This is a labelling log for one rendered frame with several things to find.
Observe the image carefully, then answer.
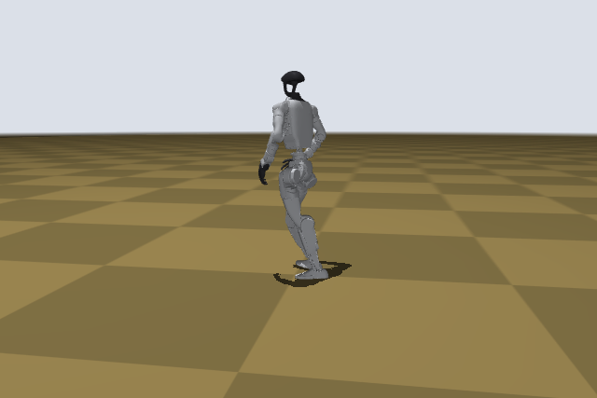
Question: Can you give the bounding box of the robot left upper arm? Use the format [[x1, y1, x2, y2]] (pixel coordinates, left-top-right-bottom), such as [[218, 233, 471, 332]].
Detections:
[[272, 102, 289, 143]]

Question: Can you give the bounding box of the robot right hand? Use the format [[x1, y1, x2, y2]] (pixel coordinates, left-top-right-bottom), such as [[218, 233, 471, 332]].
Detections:
[[281, 158, 293, 170]]

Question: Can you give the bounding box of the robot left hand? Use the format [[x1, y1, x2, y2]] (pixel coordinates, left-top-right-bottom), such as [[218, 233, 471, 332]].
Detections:
[[258, 164, 270, 185]]

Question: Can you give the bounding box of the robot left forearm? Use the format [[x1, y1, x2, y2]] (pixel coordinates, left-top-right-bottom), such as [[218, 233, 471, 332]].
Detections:
[[260, 130, 279, 168]]

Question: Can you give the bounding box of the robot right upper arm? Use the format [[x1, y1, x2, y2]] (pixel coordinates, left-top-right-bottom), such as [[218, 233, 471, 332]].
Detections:
[[312, 105, 326, 143]]

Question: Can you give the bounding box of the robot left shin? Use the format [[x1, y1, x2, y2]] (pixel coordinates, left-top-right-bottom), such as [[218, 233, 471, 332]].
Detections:
[[297, 218, 321, 271]]

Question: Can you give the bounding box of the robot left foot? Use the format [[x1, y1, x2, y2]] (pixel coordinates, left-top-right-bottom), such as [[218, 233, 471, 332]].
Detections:
[[295, 268, 328, 280]]

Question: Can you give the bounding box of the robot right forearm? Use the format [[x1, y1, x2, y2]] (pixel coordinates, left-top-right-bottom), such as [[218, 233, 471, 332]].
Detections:
[[304, 137, 321, 159]]

